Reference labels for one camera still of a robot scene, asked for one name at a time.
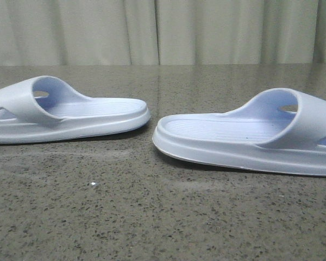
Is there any pale green curtain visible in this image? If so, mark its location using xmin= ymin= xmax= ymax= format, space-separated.
xmin=0 ymin=1 xmax=326 ymax=65

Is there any light blue slipper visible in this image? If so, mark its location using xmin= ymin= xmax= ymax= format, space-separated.
xmin=0 ymin=76 xmax=150 ymax=144
xmin=153 ymin=88 xmax=326 ymax=176

